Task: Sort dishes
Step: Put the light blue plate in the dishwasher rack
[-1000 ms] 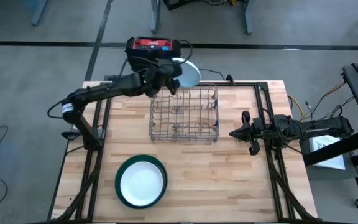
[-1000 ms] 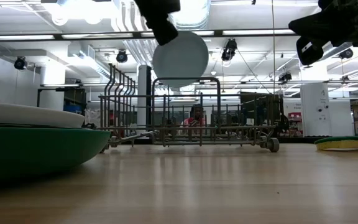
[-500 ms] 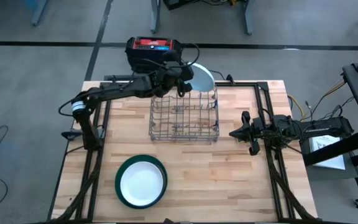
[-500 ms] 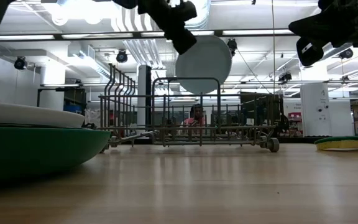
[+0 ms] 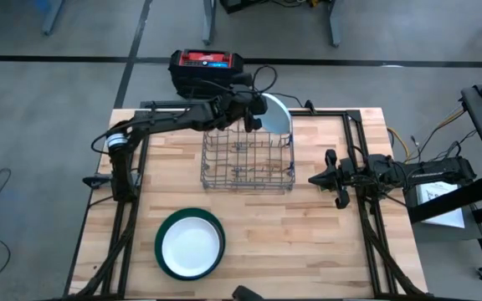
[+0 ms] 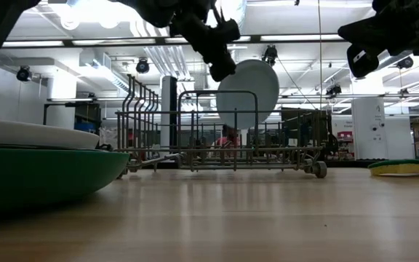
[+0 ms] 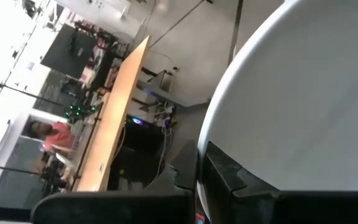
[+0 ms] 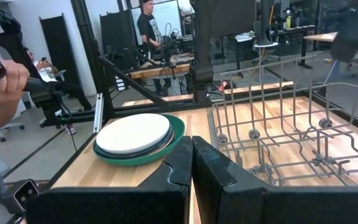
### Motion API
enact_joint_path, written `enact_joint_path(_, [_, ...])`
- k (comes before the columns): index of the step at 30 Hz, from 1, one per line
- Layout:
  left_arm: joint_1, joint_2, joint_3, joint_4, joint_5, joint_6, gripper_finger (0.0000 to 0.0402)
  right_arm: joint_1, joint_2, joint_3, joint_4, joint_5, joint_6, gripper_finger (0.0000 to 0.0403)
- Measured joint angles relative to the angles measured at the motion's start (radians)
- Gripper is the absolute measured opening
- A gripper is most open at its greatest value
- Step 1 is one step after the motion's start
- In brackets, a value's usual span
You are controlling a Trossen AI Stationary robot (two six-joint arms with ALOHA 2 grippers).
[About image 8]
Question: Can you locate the black diagonal frame brace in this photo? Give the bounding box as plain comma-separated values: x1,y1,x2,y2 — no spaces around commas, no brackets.
97,55,174,108

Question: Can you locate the whiteboard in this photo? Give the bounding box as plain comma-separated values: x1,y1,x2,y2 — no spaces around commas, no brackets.
152,0,183,37

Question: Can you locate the black standing panel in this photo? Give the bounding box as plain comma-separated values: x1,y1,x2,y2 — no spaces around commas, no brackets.
99,10,140,73
39,13,89,98

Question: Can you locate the teal plate with flower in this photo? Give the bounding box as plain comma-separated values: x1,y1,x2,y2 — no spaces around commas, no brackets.
93,124,174,161

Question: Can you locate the silver metal bracket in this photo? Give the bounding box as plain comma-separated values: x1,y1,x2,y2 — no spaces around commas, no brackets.
93,93,105,134

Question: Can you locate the person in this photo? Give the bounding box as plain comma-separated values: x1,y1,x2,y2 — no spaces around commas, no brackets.
24,48,62,83
136,0,173,95

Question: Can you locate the grey wire dish rack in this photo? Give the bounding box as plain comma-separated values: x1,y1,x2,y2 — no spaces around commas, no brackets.
208,54,358,187

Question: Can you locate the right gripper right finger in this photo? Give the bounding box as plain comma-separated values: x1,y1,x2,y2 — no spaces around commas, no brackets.
192,136,358,224

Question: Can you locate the wooden workbench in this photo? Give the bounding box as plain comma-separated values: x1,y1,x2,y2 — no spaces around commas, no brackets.
129,52,196,80

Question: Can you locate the beige round plate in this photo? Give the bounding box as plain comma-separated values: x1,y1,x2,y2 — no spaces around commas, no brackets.
149,132,176,154

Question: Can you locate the large green plate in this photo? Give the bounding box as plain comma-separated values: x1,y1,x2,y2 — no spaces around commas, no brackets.
92,114,186,167

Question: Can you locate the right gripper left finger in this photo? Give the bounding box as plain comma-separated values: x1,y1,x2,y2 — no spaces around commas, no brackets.
26,136,194,224

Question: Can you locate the wooden desk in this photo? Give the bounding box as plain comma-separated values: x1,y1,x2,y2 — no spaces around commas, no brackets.
303,30,358,46

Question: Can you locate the white stool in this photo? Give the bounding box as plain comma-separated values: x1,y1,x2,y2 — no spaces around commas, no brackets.
252,21,282,82

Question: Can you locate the white round plate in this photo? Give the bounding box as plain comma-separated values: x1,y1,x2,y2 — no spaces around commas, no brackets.
95,113,171,156

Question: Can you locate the small black camera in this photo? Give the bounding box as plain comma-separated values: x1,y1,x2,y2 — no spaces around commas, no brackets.
12,178,40,216

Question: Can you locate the black frame post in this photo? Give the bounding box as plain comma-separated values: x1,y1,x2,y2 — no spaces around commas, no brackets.
70,0,116,123

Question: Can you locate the person's hand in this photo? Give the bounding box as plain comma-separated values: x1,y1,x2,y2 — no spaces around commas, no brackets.
0,58,30,131

